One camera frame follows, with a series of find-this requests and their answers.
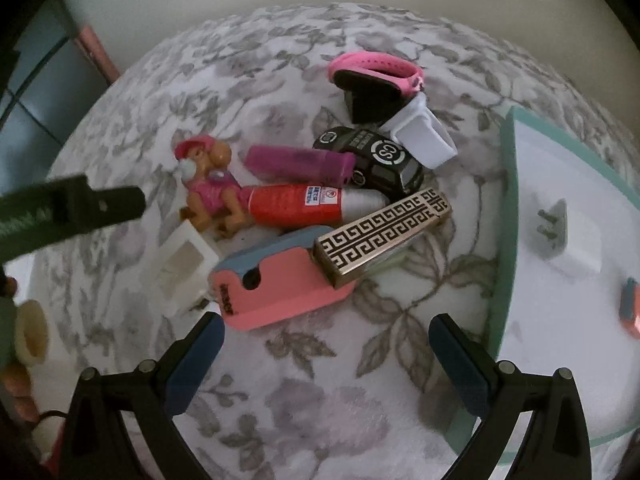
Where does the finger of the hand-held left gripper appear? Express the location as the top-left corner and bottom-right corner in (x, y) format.
(75, 185), (147, 233)

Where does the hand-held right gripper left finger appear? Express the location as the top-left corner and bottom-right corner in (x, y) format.
(59, 311), (226, 480)

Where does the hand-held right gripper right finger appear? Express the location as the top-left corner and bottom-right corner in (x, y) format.
(428, 312), (593, 480)

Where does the white box with teal rim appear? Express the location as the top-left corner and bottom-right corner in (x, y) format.
(445, 105), (640, 466)

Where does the pink toy dog figure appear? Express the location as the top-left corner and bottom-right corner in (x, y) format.
(173, 136), (253, 242)

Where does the gold patterned lighter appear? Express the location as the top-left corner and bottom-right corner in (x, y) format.
(312, 187), (453, 290)

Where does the white plug charger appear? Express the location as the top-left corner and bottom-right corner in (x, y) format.
(534, 198), (603, 277)

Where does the red and white tube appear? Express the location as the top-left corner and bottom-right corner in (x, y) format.
(247, 184), (387, 226)

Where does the purple tube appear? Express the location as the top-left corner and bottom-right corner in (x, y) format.
(244, 145), (357, 185)

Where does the black toy car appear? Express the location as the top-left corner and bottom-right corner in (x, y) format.
(312, 126), (425, 196)

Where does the cream cylinder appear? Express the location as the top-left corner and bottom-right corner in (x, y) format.
(12, 299), (49, 363)

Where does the dark blue cabinet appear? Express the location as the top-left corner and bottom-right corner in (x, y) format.
(0, 0), (117, 196)

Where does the white plastic adapter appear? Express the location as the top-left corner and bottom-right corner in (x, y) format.
(389, 94), (457, 170)

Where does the grey floral bedsheet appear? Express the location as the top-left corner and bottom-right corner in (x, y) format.
(30, 2), (621, 480)

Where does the black plug charger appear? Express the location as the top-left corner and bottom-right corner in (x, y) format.
(334, 71), (418, 126)

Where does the pink wristband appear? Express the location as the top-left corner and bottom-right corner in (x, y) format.
(327, 51), (426, 98)

